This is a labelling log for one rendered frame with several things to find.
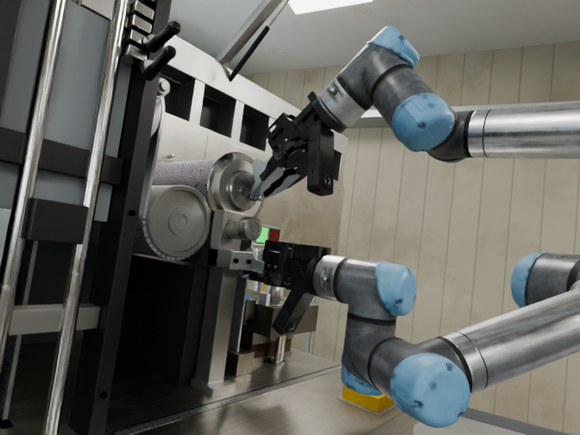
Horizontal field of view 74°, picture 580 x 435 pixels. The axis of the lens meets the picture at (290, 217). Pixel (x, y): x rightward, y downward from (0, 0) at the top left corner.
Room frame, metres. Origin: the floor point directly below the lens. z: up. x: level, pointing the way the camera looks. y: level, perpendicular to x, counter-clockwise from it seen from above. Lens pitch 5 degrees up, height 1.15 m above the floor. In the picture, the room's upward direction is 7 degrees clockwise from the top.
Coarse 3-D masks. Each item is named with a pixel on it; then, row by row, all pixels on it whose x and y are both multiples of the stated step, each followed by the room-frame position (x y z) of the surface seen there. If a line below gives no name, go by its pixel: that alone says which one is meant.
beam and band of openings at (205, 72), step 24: (192, 48) 1.00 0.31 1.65; (168, 72) 1.00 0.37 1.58; (192, 72) 1.01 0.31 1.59; (216, 72) 1.07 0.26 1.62; (168, 96) 1.04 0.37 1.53; (192, 96) 1.02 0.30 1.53; (216, 96) 1.13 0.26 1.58; (240, 96) 1.15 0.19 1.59; (264, 96) 1.22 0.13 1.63; (192, 120) 1.03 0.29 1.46; (216, 120) 1.18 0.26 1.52; (240, 120) 1.16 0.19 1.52; (264, 120) 1.27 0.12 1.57; (240, 144) 1.17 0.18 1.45; (264, 144) 1.26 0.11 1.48; (336, 144) 1.57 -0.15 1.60; (336, 168) 1.62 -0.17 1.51
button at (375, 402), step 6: (348, 390) 0.70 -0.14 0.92; (354, 390) 0.69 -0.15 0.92; (348, 396) 0.70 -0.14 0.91; (354, 396) 0.69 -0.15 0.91; (360, 396) 0.68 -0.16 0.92; (366, 396) 0.68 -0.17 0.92; (372, 396) 0.67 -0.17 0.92; (378, 396) 0.67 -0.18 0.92; (384, 396) 0.68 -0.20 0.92; (360, 402) 0.68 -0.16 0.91; (366, 402) 0.68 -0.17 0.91; (372, 402) 0.67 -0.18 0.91; (378, 402) 0.66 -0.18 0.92; (384, 402) 0.68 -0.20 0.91; (390, 402) 0.70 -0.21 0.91; (372, 408) 0.67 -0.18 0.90; (378, 408) 0.66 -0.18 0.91
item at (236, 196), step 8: (232, 176) 0.71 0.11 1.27; (240, 176) 0.71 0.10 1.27; (248, 176) 0.73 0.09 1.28; (232, 184) 0.70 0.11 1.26; (240, 184) 0.71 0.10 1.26; (248, 184) 0.73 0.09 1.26; (232, 192) 0.70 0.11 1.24; (240, 192) 0.72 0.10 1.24; (248, 192) 0.73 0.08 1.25; (232, 200) 0.70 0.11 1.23; (240, 200) 0.72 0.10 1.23; (248, 200) 0.73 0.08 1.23; (240, 208) 0.72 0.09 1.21; (248, 208) 0.73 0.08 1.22
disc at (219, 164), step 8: (232, 152) 0.72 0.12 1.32; (240, 152) 0.73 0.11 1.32; (224, 160) 0.70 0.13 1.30; (232, 160) 0.72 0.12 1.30; (240, 160) 0.73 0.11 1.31; (248, 160) 0.75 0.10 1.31; (216, 168) 0.69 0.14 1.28; (208, 176) 0.68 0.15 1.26; (216, 176) 0.69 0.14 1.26; (208, 184) 0.68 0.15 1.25; (208, 192) 0.68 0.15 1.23; (208, 200) 0.69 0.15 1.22; (216, 200) 0.70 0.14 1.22; (216, 208) 0.70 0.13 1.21; (256, 216) 0.78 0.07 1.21
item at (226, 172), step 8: (224, 168) 0.69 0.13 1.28; (232, 168) 0.71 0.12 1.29; (240, 168) 0.72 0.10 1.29; (248, 168) 0.74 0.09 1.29; (224, 176) 0.70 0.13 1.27; (216, 184) 0.69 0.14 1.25; (224, 184) 0.70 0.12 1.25; (216, 192) 0.69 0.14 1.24; (224, 192) 0.70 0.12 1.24; (224, 200) 0.70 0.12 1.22; (224, 208) 0.70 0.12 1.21; (232, 208) 0.72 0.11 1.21; (256, 208) 0.77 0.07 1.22; (248, 216) 0.75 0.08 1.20
